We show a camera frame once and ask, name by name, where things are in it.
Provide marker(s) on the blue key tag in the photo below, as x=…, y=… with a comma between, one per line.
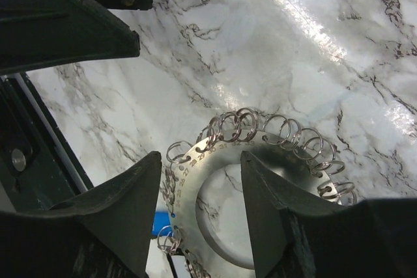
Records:
x=161, y=224

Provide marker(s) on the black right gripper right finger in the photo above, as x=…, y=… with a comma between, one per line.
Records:
x=296, y=234

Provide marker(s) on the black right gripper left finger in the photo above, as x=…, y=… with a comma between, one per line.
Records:
x=104, y=232

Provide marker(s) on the silver keyring disc with rings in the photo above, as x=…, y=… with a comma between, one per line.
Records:
x=203, y=189

